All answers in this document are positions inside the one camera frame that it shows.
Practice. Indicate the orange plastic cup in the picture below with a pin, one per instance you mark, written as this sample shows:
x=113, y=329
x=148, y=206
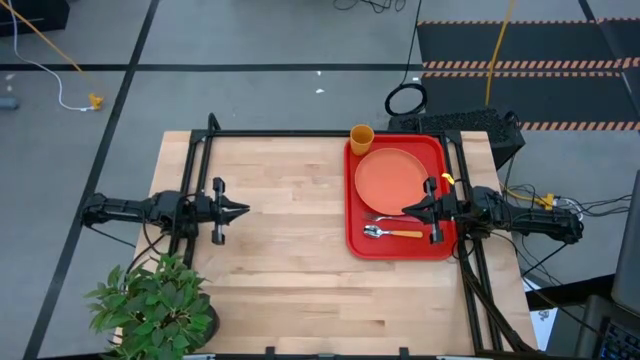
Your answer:
x=361, y=142

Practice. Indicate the grey monitor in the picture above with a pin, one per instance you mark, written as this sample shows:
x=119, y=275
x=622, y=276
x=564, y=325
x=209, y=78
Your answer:
x=629, y=250

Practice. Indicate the red plastic tray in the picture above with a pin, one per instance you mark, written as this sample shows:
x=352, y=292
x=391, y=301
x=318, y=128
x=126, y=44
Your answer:
x=400, y=247

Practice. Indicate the green potted plant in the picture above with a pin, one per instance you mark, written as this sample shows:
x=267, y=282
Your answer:
x=155, y=310

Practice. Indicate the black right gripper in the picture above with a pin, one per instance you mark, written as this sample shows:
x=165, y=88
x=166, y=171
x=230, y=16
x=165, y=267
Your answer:
x=452, y=207

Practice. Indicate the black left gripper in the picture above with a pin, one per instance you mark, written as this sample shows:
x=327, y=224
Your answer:
x=210, y=210

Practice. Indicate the orange plastic plate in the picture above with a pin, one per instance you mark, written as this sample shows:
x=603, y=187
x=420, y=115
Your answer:
x=390, y=180

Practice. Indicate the black metal table frame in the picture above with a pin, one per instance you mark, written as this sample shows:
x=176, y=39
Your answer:
x=275, y=133

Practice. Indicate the white paper sheet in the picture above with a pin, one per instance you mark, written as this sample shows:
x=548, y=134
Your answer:
x=542, y=320

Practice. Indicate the black mat with hazard stripes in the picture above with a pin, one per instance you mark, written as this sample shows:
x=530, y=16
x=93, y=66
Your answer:
x=525, y=45

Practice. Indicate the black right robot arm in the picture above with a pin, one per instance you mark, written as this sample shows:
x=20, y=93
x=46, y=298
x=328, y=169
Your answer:
x=540, y=222

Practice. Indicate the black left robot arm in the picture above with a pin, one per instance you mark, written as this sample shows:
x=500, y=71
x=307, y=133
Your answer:
x=125, y=207

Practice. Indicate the black box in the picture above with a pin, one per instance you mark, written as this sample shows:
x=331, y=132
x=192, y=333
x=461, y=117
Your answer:
x=30, y=15

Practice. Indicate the small grey floor object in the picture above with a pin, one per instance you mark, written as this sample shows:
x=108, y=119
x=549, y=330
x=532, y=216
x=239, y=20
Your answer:
x=8, y=104

